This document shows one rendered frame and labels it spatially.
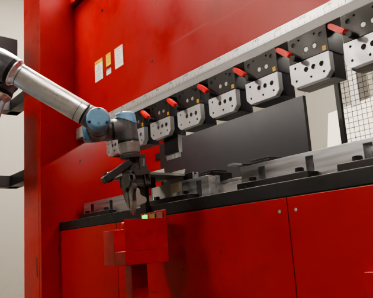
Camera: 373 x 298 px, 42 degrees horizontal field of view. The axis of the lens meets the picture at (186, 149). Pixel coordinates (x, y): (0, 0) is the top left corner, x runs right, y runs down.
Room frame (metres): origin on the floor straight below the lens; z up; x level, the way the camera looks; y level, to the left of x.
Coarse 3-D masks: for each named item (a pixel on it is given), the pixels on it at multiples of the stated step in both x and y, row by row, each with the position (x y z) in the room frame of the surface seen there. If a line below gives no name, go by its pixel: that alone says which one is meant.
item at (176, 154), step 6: (168, 138) 2.07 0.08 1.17; (174, 138) 2.04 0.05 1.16; (180, 138) 2.03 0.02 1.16; (168, 144) 2.07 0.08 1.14; (174, 144) 2.04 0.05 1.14; (180, 144) 2.03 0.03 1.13; (168, 150) 2.07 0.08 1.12; (174, 150) 2.04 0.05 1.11; (180, 150) 2.02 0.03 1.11; (168, 156) 2.09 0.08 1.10; (174, 156) 2.06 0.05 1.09; (180, 156) 2.03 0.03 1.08
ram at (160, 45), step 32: (96, 0) 2.48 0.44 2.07; (128, 0) 2.22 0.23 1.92; (160, 0) 2.02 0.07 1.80; (192, 0) 1.85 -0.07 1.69; (224, 0) 1.70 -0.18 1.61; (256, 0) 1.58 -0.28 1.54; (288, 0) 1.47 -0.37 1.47; (320, 0) 1.38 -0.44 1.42; (96, 32) 2.49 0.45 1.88; (128, 32) 2.23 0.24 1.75; (160, 32) 2.03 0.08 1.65; (192, 32) 1.86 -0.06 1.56; (224, 32) 1.71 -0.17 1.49; (256, 32) 1.59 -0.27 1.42; (288, 32) 1.49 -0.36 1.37; (128, 64) 2.24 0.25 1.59; (160, 64) 2.04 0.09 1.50; (192, 64) 1.87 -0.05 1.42; (224, 64) 1.73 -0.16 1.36; (96, 96) 2.51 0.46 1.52; (128, 96) 2.25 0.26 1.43; (160, 96) 2.05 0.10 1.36
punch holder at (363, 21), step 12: (360, 12) 1.28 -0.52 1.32; (372, 12) 1.26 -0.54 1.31; (348, 24) 1.32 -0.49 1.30; (360, 24) 1.29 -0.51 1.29; (372, 24) 1.26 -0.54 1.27; (360, 36) 1.29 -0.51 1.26; (372, 36) 1.26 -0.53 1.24; (348, 48) 1.32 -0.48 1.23; (360, 48) 1.29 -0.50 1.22; (372, 48) 1.27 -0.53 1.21; (348, 60) 1.33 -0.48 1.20; (360, 60) 1.30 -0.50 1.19; (372, 60) 1.27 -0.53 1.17; (360, 72) 1.37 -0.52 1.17
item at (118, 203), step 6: (108, 198) 2.45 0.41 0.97; (114, 198) 2.41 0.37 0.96; (120, 198) 2.36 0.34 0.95; (84, 204) 2.66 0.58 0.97; (90, 204) 2.61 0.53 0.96; (96, 204) 2.56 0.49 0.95; (102, 204) 2.50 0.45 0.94; (108, 204) 2.45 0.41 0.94; (114, 204) 2.41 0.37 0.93; (120, 204) 2.36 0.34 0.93; (126, 204) 2.32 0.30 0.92; (84, 210) 2.66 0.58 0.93; (90, 210) 2.61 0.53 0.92; (96, 210) 2.56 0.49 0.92
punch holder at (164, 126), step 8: (152, 104) 2.10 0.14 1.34; (160, 104) 2.05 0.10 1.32; (168, 104) 2.00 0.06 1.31; (152, 112) 2.10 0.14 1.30; (160, 112) 2.05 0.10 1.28; (176, 112) 2.02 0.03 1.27; (160, 120) 2.05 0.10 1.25; (168, 120) 2.01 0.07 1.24; (176, 120) 2.02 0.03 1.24; (152, 128) 2.10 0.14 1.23; (160, 128) 2.05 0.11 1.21; (168, 128) 2.01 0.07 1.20; (176, 128) 2.02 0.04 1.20; (152, 136) 2.10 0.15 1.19; (160, 136) 2.05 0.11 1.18; (168, 136) 2.04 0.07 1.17
